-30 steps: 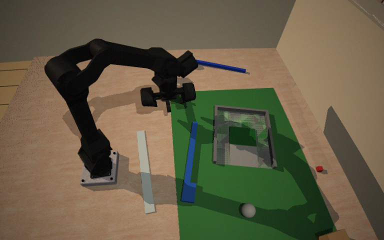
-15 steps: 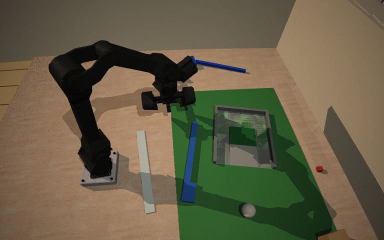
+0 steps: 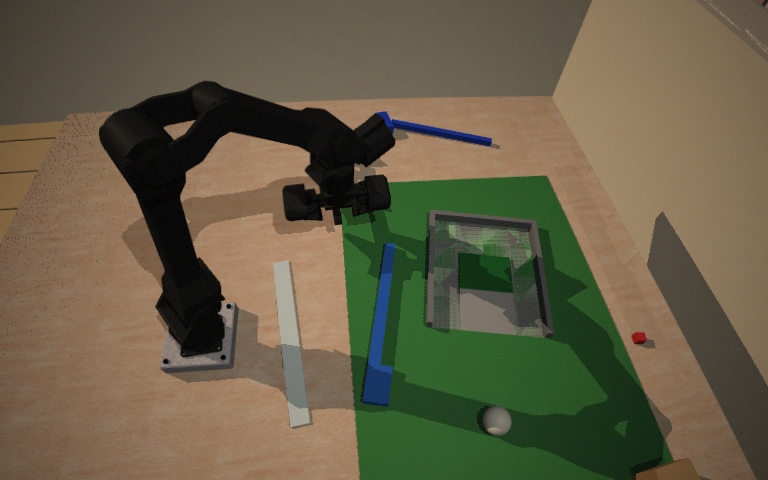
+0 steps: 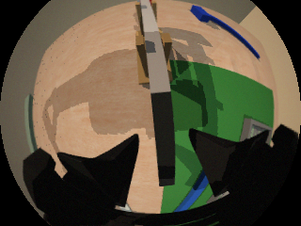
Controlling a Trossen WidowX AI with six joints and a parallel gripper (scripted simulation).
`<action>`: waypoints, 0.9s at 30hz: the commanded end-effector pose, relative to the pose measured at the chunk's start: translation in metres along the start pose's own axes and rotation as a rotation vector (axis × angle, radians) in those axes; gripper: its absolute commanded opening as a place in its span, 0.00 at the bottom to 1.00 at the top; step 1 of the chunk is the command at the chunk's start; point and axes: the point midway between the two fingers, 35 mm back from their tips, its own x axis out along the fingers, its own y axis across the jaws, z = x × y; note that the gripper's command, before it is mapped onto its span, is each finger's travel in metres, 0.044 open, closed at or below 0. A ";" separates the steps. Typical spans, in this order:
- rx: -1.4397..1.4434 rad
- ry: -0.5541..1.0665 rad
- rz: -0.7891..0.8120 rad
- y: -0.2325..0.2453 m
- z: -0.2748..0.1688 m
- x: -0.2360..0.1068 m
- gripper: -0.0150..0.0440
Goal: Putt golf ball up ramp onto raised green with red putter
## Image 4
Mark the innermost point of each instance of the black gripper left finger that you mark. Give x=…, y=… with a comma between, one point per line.
x=111, y=171

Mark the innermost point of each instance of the green mat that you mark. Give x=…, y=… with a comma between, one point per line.
x=212, y=100

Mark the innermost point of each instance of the pale grey flat bar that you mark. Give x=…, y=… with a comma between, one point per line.
x=126, y=208

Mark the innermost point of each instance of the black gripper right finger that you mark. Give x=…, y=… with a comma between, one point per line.
x=221, y=158

